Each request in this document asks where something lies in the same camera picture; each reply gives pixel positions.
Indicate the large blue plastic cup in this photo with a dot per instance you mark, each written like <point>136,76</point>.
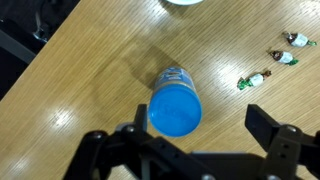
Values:
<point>184,1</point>

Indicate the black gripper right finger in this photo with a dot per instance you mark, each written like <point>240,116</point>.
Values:
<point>263,128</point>

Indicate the wrapped candy green white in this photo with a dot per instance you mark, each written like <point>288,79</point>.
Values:
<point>255,80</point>
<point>284,57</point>
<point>299,39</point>

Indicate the blue plastic jar lid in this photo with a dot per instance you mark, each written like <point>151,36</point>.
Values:
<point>175,111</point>

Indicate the peanut butter jar blue label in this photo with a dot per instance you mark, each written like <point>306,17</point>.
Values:
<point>173,76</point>

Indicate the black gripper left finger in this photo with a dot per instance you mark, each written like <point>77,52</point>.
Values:
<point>141,116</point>

